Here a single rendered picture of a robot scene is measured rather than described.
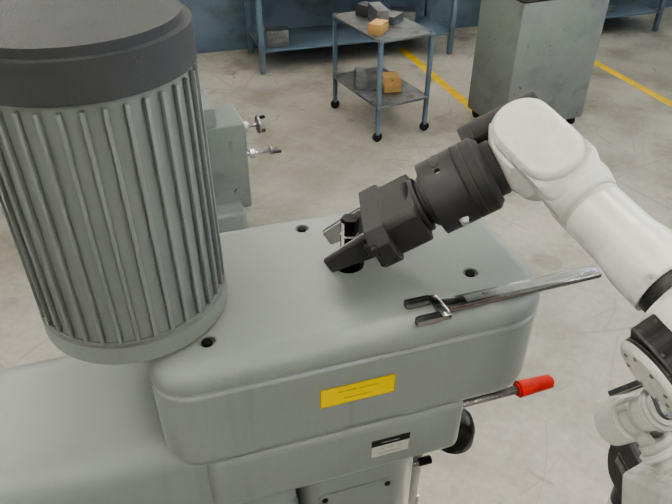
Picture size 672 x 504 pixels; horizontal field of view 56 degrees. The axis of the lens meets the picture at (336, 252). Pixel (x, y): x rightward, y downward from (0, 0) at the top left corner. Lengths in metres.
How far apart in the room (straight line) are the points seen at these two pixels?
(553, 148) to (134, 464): 0.57
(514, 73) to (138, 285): 4.83
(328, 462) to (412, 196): 0.35
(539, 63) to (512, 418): 3.12
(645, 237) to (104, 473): 0.62
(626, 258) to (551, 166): 0.11
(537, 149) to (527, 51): 4.65
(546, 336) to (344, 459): 2.82
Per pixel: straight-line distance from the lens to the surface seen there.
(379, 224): 0.70
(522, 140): 0.68
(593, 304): 3.90
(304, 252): 0.80
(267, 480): 0.84
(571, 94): 5.78
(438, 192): 0.70
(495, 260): 0.81
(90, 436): 0.81
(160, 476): 0.81
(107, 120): 0.54
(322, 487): 0.92
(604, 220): 0.65
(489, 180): 0.70
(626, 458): 1.25
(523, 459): 3.03
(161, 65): 0.55
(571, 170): 0.66
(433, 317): 0.70
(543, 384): 0.93
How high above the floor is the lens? 2.36
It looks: 36 degrees down
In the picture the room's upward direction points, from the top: straight up
